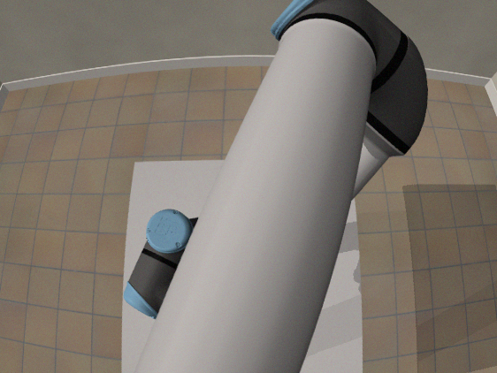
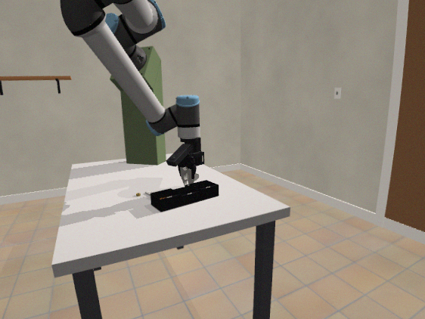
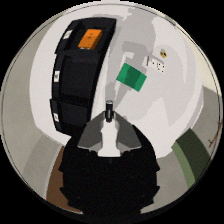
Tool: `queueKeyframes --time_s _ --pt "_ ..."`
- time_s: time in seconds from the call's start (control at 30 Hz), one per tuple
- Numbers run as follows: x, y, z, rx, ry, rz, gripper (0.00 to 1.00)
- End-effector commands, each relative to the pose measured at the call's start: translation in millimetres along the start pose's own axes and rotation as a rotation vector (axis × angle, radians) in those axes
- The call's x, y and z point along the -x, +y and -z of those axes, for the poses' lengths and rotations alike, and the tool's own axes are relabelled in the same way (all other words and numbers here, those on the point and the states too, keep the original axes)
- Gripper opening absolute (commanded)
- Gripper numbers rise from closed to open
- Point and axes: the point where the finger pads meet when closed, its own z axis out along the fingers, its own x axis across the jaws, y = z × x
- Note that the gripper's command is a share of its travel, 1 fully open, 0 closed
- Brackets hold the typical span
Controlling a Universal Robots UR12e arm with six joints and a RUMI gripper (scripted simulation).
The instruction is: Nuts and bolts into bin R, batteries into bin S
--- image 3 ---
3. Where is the white domino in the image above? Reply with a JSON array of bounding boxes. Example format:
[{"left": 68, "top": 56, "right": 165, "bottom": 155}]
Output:
[{"left": 146, "top": 56, "right": 165, "bottom": 75}]

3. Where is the orange rectangular block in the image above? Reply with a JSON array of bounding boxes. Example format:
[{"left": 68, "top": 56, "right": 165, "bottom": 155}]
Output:
[{"left": 78, "top": 29, "right": 102, "bottom": 49}]

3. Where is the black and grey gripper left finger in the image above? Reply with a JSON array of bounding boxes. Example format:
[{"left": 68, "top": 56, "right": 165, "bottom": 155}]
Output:
[{"left": 58, "top": 110, "right": 106, "bottom": 172}]

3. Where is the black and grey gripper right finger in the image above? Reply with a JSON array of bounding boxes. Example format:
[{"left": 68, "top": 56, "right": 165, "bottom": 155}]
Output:
[{"left": 112, "top": 111, "right": 160, "bottom": 172}]

